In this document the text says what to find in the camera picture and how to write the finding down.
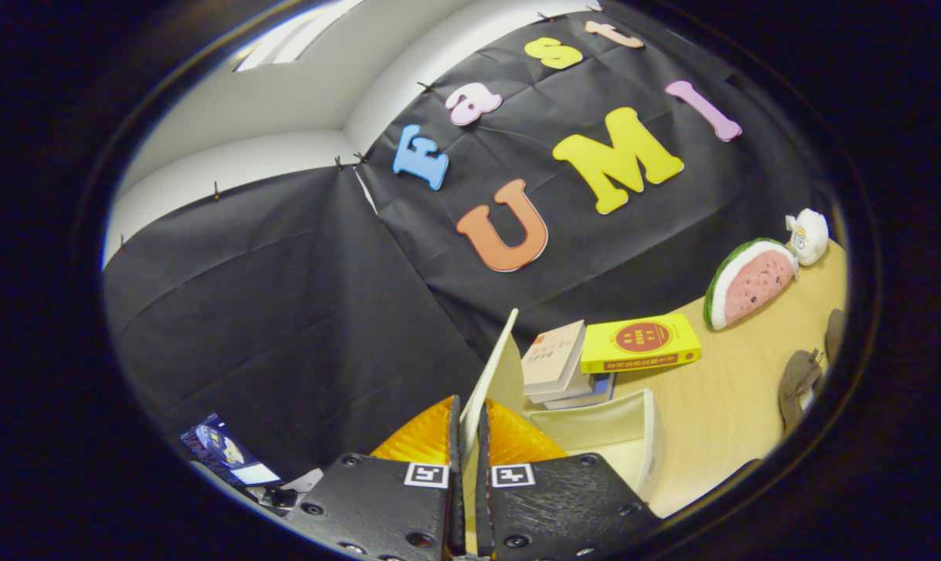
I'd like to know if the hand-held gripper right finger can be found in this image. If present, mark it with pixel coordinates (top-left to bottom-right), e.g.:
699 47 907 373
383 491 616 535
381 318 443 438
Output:
477 399 662 561

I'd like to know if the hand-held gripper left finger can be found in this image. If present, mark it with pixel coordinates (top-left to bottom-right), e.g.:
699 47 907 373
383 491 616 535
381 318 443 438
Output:
284 395 465 561

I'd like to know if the beige fabric storage box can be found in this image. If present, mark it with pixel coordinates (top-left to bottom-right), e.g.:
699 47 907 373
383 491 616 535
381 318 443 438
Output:
459 308 666 546

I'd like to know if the brown fuzzy shoe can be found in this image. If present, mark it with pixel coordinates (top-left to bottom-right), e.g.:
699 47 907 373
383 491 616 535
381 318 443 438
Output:
824 309 847 363
777 349 827 437

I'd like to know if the blue book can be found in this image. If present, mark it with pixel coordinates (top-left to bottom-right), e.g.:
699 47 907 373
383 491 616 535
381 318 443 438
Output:
545 372 618 411

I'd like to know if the beige book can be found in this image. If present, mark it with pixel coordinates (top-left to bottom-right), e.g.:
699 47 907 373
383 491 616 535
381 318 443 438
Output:
521 319 588 396

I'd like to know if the yellow book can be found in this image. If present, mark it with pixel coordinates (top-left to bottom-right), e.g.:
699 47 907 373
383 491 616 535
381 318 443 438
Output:
580 313 703 375

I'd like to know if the watermelon slice plush toy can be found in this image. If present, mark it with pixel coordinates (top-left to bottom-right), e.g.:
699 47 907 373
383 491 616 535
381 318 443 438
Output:
703 238 800 331

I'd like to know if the white plush toy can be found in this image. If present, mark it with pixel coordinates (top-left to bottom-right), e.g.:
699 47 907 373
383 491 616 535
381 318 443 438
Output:
785 208 830 267

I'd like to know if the ceiling light panel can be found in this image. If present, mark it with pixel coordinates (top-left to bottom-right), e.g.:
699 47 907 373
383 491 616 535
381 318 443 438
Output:
235 0 366 72

